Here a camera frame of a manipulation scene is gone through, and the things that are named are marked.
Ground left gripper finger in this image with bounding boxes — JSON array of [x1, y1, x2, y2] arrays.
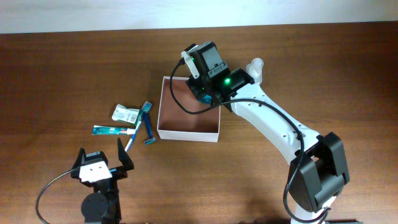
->
[[73, 147, 86, 169], [118, 138, 134, 170]]

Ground teal mouthwash bottle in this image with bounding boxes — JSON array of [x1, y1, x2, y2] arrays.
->
[[200, 95, 212, 105]]

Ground green toothpaste tube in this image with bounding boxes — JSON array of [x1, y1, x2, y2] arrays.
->
[[92, 125, 136, 135]]

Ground dark blue pump bottle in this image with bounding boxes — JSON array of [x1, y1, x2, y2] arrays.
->
[[246, 58, 264, 85]]

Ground green white soap box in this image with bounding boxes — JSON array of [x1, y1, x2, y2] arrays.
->
[[111, 104, 142, 125]]

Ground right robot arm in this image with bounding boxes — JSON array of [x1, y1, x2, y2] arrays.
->
[[180, 42, 349, 223]]

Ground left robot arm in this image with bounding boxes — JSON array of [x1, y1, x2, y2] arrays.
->
[[71, 139, 134, 224]]

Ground blue white toothbrush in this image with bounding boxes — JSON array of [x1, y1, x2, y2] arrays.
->
[[125, 101, 152, 152]]

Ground blue disposable razor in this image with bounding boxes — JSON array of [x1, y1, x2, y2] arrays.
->
[[142, 111, 156, 145]]

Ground pink open cardboard box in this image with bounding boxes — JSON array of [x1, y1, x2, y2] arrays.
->
[[157, 77, 221, 142]]

